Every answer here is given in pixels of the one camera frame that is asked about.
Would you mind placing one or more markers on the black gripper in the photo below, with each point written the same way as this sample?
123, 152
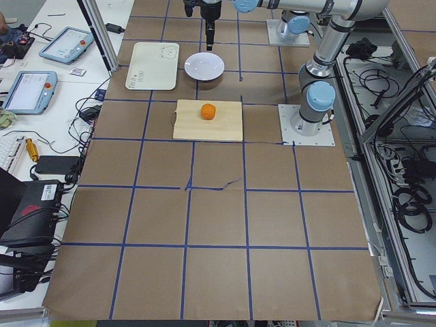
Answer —
210, 10

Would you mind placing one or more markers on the orange fruit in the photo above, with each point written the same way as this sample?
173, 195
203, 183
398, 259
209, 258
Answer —
208, 111

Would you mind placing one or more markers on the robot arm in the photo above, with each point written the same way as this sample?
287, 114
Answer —
318, 95
294, 22

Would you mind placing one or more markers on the cream bear tray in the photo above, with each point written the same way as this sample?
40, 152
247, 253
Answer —
153, 67

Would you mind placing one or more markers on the white round plate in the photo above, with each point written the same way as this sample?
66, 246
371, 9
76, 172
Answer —
204, 66

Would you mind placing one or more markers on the small black power brick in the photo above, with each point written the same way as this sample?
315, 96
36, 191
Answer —
113, 28

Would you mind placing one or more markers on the bamboo cutting board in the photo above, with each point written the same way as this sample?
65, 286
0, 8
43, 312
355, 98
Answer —
226, 125

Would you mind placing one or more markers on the small printed card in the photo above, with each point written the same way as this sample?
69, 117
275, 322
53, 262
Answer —
78, 72

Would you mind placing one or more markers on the far teach pendant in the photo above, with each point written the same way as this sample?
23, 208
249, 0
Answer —
67, 46

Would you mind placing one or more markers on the teach pendant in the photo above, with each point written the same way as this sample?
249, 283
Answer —
31, 92
67, 46

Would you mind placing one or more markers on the near teach pendant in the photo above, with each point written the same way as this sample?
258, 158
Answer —
31, 92

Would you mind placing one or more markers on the black power adapter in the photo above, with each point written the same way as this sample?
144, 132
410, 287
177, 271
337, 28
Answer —
49, 164

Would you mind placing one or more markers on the gold cylinder tool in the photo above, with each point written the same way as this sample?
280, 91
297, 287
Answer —
32, 150

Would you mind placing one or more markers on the green plush toy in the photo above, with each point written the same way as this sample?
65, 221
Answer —
6, 118

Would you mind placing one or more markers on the white keyboard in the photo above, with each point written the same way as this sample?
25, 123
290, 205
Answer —
12, 147

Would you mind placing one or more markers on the black computer box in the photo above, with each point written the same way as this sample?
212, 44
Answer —
27, 212

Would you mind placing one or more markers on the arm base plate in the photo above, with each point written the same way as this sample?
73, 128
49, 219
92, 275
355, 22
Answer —
275, 38
295, 131

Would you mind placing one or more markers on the aluminium frame post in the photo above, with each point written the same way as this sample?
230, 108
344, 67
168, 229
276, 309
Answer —
94, 20

